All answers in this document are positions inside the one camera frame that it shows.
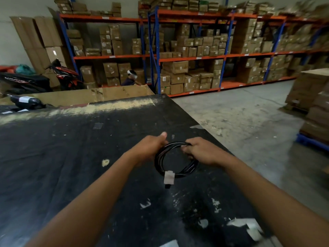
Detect person's left hand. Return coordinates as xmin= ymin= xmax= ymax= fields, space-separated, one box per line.
xmin=129 ymin=132 xmax=168 ymax=165

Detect person's right hand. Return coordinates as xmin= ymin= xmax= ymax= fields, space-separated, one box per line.
xmin=181 ymin=137 xmax=233 ymax=168

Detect black cable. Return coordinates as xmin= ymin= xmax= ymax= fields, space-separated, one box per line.
xmin=154 ymin=142 xmax=199 ymax=189

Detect person's right forearm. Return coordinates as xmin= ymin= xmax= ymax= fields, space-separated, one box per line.
xmin=222 ymin=155 xmax=329 ymax=247

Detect person's left forearm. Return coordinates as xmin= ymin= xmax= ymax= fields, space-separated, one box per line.
xmin=24 ymin=151 xmax=140 ymax=247

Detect large open cardboard box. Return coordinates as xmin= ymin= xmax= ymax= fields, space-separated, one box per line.
xmin=0 ymin=85 xmax=155 ymax=108

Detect orange and blue shelving rack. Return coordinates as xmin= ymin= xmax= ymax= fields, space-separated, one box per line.
xmin=55 ymin=0 xmax=329 ymax=98

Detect cardboard boxes on shelves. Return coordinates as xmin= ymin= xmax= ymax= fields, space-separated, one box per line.
xmin=53 ymin=0 xmax=329 ymax=95

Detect red and black motorcycle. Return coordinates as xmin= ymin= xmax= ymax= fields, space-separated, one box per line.
xmin=46 ymin=58 xmax=85 ymax=91

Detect blue pallet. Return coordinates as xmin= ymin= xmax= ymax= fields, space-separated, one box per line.
xmin=296 ymin=133 xmax=329 ymax=152

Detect stack of boxes on pallet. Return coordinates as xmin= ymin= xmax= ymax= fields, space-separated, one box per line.
xmin=285 ymin=68 xmax=329 ymax=143

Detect black tape dispenser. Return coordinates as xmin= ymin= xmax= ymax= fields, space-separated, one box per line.
xmin=10 ymin=96 xmax=47 ymax=111

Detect flat leaning cardboard sheets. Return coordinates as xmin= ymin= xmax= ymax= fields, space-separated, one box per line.
xmin=10 ymin=16 xmax=71 ymax=88

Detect green bag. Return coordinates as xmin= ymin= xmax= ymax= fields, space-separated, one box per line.
xmin=15 ymin=64 xmax=36 ymax=76

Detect white label on cable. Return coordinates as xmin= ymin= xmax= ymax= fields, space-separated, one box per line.
xmin=164 ymin=171 xmax=176 ymax=185

